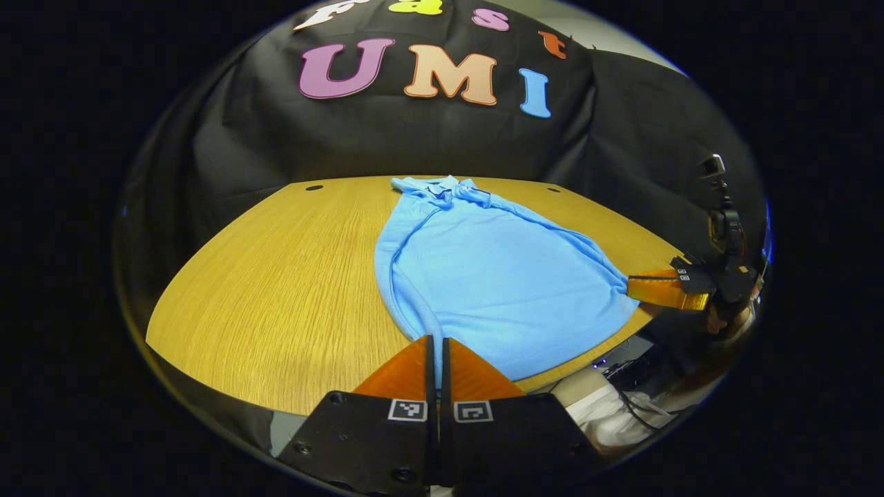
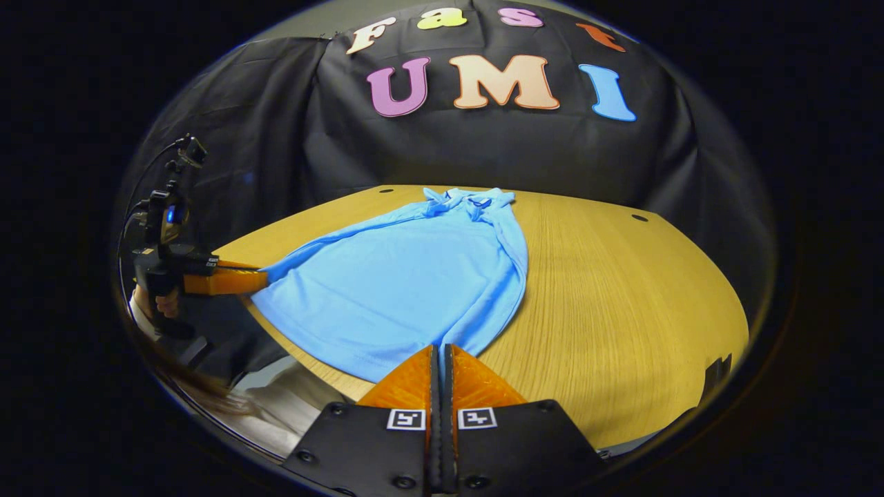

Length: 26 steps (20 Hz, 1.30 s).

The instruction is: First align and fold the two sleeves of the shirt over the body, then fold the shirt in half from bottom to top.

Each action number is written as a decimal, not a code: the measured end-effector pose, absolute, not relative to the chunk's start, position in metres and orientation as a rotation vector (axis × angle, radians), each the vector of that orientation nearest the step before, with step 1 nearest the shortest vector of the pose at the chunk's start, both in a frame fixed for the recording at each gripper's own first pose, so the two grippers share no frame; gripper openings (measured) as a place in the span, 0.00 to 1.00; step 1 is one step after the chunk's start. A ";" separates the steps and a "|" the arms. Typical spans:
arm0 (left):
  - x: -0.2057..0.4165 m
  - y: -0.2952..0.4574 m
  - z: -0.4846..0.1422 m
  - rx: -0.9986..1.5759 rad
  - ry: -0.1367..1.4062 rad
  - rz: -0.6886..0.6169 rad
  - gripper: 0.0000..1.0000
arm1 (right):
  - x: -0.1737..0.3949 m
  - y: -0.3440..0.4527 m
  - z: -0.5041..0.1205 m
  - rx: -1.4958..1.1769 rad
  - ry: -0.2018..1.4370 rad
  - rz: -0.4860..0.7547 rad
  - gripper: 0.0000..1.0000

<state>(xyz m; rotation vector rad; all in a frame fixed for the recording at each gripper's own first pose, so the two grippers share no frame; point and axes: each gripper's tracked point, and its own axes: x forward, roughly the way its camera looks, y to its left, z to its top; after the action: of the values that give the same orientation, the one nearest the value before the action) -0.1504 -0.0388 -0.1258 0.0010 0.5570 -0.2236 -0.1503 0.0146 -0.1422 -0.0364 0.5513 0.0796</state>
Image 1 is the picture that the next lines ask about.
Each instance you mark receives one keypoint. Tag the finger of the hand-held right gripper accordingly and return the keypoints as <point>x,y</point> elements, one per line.
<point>663,293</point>
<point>694,276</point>

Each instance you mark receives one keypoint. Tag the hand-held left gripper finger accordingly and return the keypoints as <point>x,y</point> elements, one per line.
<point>446,414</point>
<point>430,414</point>

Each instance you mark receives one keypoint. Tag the light blue polo T-shirt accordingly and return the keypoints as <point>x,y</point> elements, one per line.
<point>497,276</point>

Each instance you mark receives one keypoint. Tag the dark electronic device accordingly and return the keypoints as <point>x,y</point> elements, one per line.
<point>628,373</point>

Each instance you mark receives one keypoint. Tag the black backdrop cloth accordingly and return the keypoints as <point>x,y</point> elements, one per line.
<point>414,138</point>

